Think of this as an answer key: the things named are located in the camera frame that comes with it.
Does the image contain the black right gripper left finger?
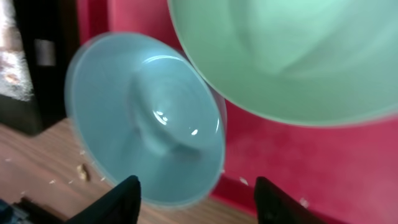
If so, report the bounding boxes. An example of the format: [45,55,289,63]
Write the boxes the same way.
[65,175,141,224]

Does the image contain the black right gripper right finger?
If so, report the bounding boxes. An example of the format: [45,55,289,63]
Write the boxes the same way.
[254,177,326,224]

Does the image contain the light blue bowl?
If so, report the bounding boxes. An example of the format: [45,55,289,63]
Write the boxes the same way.
[64,32,227,208]

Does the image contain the rice and food leftovers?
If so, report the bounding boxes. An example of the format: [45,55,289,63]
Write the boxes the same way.
[1,0,33,101]

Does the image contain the black food waste bin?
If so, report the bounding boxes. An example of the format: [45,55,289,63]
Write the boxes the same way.
[1,0,80,136]

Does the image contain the food scrap on table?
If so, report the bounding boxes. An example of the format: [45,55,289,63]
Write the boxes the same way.
[76,164,90,182]

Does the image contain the red plastic tray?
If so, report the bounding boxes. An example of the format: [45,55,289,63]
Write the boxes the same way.
[78,1,397,223]

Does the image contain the green bowl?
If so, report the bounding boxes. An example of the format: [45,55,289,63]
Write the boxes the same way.
[168,0,397,126]

